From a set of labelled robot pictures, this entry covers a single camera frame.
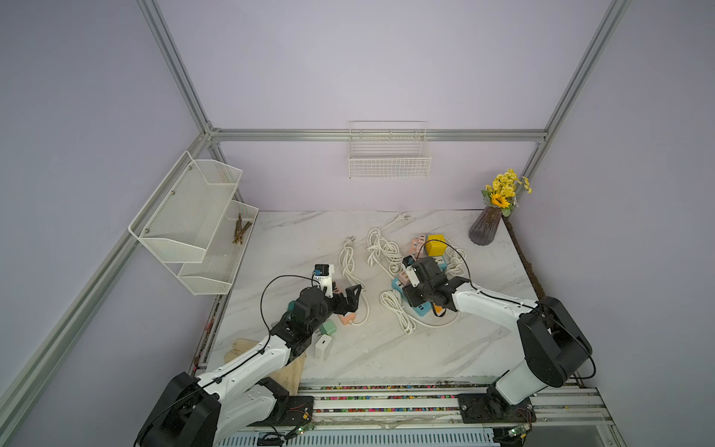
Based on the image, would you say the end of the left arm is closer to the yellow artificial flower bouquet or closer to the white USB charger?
the white USB charger

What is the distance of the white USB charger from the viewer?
0.80m

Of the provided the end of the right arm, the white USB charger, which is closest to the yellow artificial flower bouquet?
the end of the right arm

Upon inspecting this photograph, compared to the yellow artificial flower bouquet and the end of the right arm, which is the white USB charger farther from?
the yellow artificial flower bouquet

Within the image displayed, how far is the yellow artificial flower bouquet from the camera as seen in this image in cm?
92

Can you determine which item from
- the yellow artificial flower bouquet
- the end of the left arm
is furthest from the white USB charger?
the yellow artificial flower bouquet

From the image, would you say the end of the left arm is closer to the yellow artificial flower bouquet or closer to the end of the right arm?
the end of the right arm

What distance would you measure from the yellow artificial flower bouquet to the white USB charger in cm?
69
